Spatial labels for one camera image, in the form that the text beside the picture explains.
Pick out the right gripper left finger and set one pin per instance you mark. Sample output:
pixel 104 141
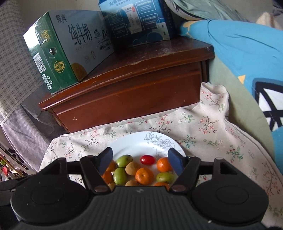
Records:
pixel 93 167

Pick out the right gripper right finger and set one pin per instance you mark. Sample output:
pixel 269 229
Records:
pixel 186 169

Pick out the orange mandarin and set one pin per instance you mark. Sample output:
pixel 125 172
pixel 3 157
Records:
pixel 163 165
pixel 112 166
pixel 144 176
pixel 164 184
pixel 108 177

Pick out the green jujube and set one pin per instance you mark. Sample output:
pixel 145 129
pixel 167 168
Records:
pixel 124 160
pixel 166 177
pixel 120 176

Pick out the brown longan fruit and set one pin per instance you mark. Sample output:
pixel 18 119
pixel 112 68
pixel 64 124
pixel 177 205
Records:
pixel 132 182
pixel 111 186
pixel 132 168

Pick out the red cherry tomato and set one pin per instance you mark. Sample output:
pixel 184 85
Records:
pixel 147 160

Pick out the floral tablecloth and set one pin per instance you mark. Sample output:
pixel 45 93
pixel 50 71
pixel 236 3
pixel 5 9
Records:
pixel 201 129

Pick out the white floral plate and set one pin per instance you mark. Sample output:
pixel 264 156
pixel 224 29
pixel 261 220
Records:
pixel 143 150

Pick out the dark wooden cabinet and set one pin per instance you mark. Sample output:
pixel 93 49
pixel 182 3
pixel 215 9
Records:
pixel 151 78

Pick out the green milk carton box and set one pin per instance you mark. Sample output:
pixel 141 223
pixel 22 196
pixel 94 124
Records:
pixel 66 45

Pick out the blue shark plush pillow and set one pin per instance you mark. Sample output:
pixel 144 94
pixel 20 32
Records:
pixel 253 53

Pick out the blue milk carton box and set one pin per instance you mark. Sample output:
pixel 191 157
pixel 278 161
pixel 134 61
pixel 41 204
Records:
pixel 137 22

